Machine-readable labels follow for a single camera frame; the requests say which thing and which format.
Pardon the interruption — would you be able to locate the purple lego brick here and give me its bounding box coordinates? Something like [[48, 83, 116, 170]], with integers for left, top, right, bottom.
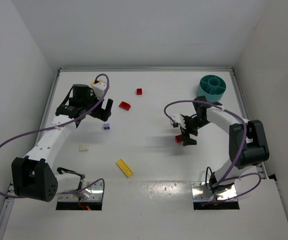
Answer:
[[103, 123, 110, 130]]

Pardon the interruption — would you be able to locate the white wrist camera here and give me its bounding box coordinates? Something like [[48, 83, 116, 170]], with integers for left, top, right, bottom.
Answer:
[[91, 80, 107, 98], [171, 114, 186, 129]]

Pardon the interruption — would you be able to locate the white lego brick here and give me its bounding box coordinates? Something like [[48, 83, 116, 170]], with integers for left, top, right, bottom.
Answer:
[[79, 144, 89, 152]]

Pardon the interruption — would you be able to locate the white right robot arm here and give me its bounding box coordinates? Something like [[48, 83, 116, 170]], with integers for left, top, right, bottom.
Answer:
[[170, 96, 270, 193]]

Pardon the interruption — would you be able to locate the red sloped lego brick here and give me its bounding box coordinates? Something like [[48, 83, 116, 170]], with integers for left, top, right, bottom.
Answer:
[[119, 101, 131, 111]]

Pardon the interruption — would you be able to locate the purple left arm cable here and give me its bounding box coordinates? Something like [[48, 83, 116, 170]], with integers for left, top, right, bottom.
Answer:
[[0, 73, 111, 199]]

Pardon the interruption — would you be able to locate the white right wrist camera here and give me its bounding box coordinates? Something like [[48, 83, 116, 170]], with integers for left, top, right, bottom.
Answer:
[[171, 114, 186, 129]]

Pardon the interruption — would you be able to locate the small red lego brick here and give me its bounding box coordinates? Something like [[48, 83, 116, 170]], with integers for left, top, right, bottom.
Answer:
[[136, 88, 143, 96]]

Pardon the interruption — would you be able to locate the black cable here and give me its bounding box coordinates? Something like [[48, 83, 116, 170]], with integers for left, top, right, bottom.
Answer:
[[205, 166, 216, 195]]

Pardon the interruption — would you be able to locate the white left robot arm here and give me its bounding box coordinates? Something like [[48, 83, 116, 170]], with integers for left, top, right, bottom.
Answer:
[[11, 81, 113, 202]]

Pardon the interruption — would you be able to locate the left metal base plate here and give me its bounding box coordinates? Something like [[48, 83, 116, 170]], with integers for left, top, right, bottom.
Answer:
[[57, 180, 104, 203]]

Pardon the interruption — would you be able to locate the long yellow lego plate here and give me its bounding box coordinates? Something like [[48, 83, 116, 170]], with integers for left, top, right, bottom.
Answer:
[[116, 159, 133, 178]]

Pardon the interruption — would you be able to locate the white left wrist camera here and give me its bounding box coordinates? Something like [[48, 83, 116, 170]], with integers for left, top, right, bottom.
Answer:
[[91, 80, 107, 98]]

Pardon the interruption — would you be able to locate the teal round divided container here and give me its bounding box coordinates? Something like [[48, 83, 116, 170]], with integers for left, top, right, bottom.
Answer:
[[196, 75, 227, 103]]

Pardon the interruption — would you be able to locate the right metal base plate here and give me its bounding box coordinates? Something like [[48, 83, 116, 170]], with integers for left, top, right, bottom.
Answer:
[[191, 181, 237, 203]]

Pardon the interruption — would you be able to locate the metal base plate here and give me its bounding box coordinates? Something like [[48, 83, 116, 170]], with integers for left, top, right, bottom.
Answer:
[[191, 181, 237, 203], [57, 180, 104, 203]]

